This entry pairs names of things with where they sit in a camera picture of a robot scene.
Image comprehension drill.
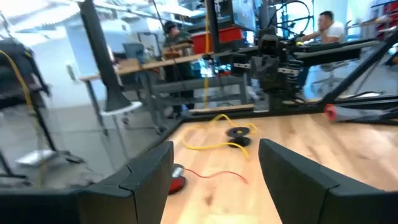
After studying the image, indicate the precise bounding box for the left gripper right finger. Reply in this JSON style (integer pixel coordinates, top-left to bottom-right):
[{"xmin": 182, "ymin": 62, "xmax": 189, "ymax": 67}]
[{"xmin": 257, "ymin": 138, "xmax": 398, "ymax": 224}]

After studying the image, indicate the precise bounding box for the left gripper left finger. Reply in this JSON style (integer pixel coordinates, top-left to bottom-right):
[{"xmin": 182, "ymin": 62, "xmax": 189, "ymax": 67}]
[{"xmin": 77, "ymin": 141, "xmax": 175, "ymax": 224}]

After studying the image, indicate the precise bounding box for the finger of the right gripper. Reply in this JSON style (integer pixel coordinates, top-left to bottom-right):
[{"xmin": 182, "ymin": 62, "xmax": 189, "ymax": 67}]
[
  {"xmin": 231, "ymin": 53, "xmax": 251, "ymax": 77},
  {"xmin": 289, "ymin": 59, "xmax": 304, "ymax": 91}
]

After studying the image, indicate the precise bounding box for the red cord spool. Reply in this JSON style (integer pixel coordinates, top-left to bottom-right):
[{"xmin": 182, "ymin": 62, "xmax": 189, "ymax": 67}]
[{"xmin": 169, "ymin": 164, "xmax": 187, "ymax": 195}]

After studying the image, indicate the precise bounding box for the red cord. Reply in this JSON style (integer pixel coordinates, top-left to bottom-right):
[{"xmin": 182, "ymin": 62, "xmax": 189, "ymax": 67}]
[{"xmin": 183, "ymin": 167, "xmax": 249, "ymax": 184}]

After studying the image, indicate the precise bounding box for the yellow cord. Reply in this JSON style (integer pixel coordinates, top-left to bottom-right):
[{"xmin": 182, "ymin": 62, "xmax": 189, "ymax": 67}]
[{"xmin": 181, "ymin": 113, "xmax": 259, "ymax": 160}]

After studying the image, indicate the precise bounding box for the red storage bin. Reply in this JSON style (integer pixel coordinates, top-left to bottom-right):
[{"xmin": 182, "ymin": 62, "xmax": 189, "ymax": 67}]
[{"xmin": 190, "ymin": 27, "xmax": 244, "ymax": 54}]

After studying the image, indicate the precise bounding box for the office chair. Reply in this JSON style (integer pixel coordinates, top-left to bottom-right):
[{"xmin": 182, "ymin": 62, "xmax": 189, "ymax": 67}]
[{"xmin": 310, "ymin": 60, "xmax": 354, "ymax": 94}]

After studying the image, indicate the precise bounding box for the black monitor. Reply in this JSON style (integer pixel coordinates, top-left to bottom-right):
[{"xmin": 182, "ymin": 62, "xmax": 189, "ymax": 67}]
[{"xmin": 231, "ymin": 0, "xmax": 258, "ymax": 32}]

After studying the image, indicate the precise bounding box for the person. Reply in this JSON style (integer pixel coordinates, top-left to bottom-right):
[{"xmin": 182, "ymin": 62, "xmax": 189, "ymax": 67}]
[
  {"xmin": 162, "ymin": 21, "xmax": 197, "ymax": 118},
  {"xmin": 297, "ymin": 11, "xmax": 346, "ymax": 94}
]

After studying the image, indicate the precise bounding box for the grey cylinder with red cap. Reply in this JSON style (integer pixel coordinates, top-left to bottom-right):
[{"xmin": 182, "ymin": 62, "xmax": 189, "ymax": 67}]
[{"xmin": 323, "ymin": 103, "xmax": 398, "ymax": 124}]

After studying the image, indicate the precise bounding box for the wooden desk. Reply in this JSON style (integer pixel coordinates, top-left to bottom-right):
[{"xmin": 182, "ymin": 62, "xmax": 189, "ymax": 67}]
[{"xmin": 79, "ymin": 51, "xmax": 218, "ymax": 131}]

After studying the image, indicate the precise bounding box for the black cart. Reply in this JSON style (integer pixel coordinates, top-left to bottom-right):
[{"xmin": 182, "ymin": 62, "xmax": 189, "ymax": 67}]
[{"xmin": 0, "ymin": 40, "xmax": 52, "ymax": 153}]

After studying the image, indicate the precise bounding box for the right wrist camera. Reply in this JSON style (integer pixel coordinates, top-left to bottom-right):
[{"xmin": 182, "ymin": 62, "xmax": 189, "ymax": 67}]
[{"xmin": 257, "ymin": 29, "xmax": 281, "ymax": 57}]

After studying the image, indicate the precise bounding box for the tall black post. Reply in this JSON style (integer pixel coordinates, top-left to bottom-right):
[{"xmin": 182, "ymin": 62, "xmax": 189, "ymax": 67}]
[{"xmin": 77, "ymin": 0, "xmax": 132, "ymax": 112}]

